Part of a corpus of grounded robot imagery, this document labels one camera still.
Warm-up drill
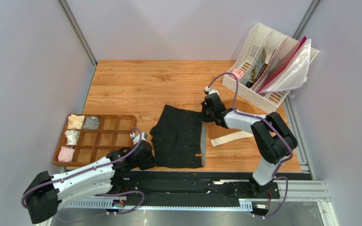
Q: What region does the grey rolled underwear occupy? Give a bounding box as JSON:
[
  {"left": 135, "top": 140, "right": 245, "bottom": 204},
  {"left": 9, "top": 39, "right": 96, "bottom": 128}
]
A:
[{"left": 82, "top": 116, "right": 100, "bottom": 130}]

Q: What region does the cream rolled underwear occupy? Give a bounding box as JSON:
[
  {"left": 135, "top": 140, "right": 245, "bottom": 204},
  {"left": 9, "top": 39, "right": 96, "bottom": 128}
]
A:
[{"left": 67, "top": 114, "right": 85, "bottom": 129}]

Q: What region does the illustrated booklet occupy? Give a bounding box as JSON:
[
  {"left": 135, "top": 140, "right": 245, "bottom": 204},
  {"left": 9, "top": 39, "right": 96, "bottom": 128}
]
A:
[{"left": 240, "top": 46, "right": 276, "bottom": 88}]

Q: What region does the pink rolled underwear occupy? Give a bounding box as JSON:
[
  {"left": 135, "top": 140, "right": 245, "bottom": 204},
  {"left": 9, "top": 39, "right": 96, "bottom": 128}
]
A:
[{"left": 58, "top": 146, "right": 75, "bottom": 162}]

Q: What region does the white plastic file rack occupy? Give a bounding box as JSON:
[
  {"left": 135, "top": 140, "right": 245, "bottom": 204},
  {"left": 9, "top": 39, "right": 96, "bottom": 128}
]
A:
[{"left": 222, "top": 23, "right": 318, "bottom": 113}]

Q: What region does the aluminium rail frame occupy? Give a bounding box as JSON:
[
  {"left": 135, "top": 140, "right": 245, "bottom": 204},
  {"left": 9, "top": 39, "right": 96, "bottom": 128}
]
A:
[{"left": 36, "top": 94, "right": 340, "bottom": 226}]

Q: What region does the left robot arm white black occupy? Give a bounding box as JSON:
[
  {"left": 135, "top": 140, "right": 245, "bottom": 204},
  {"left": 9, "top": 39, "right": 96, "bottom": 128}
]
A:
[{"left": 21, "top": 132, "right": 156, "bottom": 224}]

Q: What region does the pink sticky note pad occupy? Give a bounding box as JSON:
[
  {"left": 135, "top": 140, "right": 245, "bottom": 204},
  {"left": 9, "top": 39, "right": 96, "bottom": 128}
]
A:
[{"left": 232, "top": 68, "right": 245, "bottom": 80}]

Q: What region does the orange ribbed underwear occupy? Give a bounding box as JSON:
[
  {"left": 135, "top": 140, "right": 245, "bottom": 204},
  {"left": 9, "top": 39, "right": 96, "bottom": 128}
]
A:
[{"left": 204, "top": 99, "right": 255, "bottom": 146}]

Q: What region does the left aluminium corner post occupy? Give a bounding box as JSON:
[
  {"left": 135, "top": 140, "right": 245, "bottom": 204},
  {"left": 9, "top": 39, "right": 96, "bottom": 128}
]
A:
[{"left": 57, "top": 0, "right": 98, "bottom": 68}]

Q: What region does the white rolled underwear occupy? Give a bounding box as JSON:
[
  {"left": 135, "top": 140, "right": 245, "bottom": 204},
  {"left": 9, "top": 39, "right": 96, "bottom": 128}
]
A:
[{"left": 64, "top": 130, "right": 80, "bottom": 145}]

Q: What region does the aluminium corner post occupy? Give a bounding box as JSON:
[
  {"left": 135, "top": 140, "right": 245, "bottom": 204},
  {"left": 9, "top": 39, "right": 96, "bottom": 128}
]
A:
[
  {"left": 57, "top": 0, "right": 98, "bottom": 68},
  {"left": 292, "top": 0, "right": 322, "bottom": 40}
]

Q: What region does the right aluminium corner post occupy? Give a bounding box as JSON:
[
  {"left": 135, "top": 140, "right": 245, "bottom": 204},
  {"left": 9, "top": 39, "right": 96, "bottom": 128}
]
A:
[{"left": 292, "top": 0, "right": 322, "bottom": 40}]

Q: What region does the black striped underwear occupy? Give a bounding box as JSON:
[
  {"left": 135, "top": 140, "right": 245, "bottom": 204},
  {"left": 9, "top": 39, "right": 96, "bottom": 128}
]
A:
[{"left": 149, "top": 105, "right": 203, "bottom": 169}]

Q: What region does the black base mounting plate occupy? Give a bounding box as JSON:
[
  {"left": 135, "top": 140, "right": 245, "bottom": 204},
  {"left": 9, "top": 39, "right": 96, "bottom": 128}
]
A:
[{"left": 63, "top": 170, "right": 313, "bottom": 208}]

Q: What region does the clear bubble plastic folder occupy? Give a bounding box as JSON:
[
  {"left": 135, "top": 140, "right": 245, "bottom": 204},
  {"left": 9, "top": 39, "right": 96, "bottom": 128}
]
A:
[{"left": 259, "top": 38, "right": 312, "bottom": 93}]

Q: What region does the wooden compartment tray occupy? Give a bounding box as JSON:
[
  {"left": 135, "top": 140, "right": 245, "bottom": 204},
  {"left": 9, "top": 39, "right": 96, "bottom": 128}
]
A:
[{"left": 52, "top": 114, "right": 137, "bottom": 168}]

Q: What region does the red plastic folder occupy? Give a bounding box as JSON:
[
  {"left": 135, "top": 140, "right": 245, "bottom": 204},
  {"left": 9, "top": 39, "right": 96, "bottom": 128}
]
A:
[{"left": 252, "top": 36, "right": 307, "bottom": 93}]

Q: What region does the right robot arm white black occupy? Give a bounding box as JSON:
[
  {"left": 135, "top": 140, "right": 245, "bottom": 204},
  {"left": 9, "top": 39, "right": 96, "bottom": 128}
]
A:
[{"left": 201, "top": 87, "right": 298, "bottom": 196}]

